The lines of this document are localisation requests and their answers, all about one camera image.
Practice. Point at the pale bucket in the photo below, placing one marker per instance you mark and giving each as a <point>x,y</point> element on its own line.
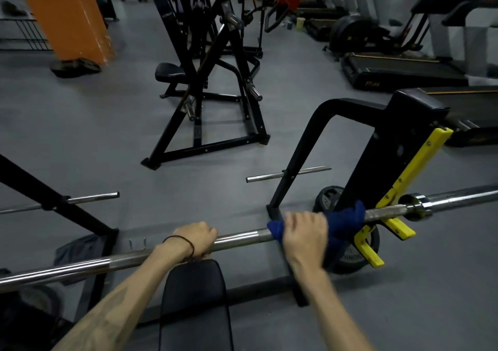
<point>300,23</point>

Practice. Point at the black plate-loaded machine frame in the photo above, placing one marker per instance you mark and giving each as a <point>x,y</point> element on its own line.
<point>262,19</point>

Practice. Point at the person's right hand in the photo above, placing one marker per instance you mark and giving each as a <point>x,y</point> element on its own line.
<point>305,241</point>

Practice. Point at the person's left hand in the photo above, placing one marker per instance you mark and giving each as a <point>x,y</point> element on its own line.
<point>200,238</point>

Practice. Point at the black bench press rack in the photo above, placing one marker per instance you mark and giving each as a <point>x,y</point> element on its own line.
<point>389,148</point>

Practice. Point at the black elliptical trainer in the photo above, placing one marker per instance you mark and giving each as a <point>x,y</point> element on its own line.
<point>350,31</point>

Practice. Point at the person's right forearm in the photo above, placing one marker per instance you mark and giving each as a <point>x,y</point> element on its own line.
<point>330,312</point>

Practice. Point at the person's left forearm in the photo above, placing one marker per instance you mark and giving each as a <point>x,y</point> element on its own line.
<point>116,304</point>

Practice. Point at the black padded bench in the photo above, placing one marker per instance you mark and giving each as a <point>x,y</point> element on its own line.
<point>194,304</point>

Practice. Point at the black and red lever machine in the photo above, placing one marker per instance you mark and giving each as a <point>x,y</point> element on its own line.
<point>169,72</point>

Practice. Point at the steel barbell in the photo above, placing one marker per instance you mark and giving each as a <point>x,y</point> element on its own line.
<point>459,197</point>

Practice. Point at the blue cleaning cloth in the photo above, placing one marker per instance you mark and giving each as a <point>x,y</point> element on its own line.
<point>344,220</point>

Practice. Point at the large black weight plate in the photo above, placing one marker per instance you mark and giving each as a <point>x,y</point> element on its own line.
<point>330,199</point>

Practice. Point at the small black weight plate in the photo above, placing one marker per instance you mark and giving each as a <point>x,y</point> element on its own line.
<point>64,69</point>
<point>89,65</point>

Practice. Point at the grey cloth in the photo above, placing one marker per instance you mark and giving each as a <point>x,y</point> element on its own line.
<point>78,249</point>

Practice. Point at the wide orange pillar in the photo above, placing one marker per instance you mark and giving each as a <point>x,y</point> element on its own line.
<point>66,16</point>

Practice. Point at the yellow bar hook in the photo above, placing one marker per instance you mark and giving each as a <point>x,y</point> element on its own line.
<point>420,160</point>

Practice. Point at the black grip-hole weight plate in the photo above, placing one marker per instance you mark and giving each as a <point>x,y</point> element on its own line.
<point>35,304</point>

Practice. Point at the metal spring collar clip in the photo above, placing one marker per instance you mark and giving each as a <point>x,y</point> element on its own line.
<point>137,248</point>

